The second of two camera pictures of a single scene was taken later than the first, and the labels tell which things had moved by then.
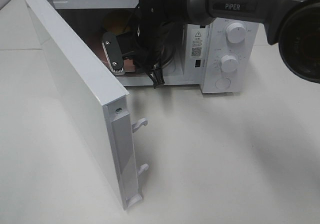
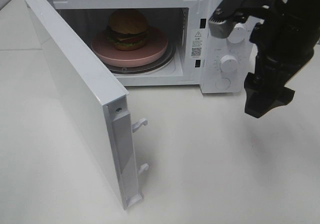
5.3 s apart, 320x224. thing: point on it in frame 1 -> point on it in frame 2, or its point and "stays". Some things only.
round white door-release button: [223, 84] stays
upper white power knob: [235, 32] stays
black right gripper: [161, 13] -> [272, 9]
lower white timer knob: [229, 64] stays
